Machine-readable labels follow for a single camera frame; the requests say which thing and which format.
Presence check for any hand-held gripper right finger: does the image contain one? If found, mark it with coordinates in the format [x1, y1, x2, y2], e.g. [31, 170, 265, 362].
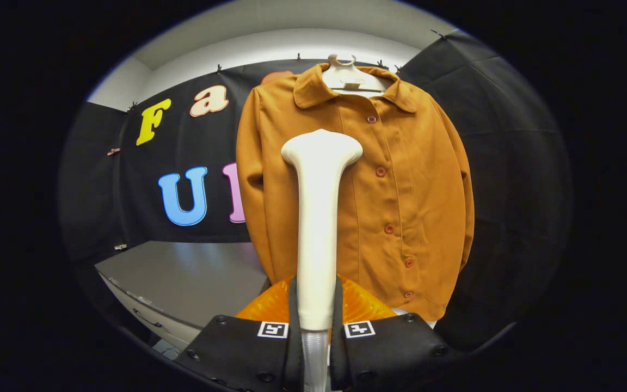
[329, 275, 464, 392]

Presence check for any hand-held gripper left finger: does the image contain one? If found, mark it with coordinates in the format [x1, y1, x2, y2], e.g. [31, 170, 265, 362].
[175, 275, 304, 392]

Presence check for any orange button-up shirt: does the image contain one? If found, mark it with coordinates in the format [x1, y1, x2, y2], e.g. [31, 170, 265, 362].
[236, 63, 475, 322]

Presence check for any white garment steamer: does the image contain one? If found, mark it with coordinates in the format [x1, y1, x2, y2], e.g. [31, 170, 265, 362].
[281, 129, 364, 392]

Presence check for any grey cabinet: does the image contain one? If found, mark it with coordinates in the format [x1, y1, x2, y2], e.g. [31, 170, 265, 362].
[95, 241, 271, 352]

